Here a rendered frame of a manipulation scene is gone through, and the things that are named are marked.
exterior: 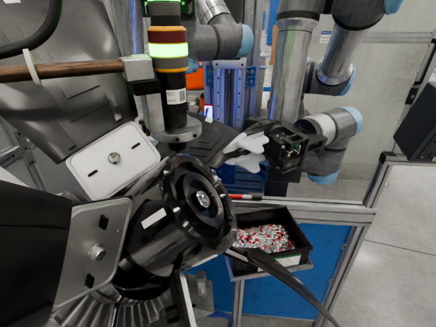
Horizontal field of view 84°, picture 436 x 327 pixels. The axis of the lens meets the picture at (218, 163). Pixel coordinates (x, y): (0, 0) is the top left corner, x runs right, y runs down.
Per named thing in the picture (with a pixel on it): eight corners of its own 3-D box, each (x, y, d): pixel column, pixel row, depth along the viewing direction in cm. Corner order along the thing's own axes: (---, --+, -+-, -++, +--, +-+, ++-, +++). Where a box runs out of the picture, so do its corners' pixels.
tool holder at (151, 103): (143, 152, 28) (128, 63, 23) (130, 131, 34) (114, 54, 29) (211, 136, 32) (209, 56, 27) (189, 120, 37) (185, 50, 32)
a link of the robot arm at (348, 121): (359, 143, 60) (370, 109, 55) (330, 154, 55) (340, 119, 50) (331, 131, 65) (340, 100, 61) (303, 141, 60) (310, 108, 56)
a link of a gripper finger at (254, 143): (240, 152, 39) (281, 141, 44) (220, 135, 43) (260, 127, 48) (237, 167, 41) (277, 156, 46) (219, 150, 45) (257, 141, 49)
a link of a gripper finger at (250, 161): (237, 173, 42) (276, 157, 46) (218, 156, 46) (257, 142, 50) (235, 186, 44) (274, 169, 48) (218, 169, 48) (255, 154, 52)
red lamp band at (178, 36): (155, 44, 25) (153, 30, 24) (143, 41, 28) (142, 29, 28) (193, 42, 27) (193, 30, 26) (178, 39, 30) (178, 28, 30)
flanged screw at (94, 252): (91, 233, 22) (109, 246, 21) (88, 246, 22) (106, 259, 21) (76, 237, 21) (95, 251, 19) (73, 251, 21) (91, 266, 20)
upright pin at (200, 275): (195, 298, 46) (193, 278, 43) (197, 288, 48) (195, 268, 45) (206, 300, 46) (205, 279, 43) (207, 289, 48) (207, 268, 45)
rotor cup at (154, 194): (156, 328, 28) (247, 294, 23) (44, 259, 23) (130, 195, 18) (182, 233, 40) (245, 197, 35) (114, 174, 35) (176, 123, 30)
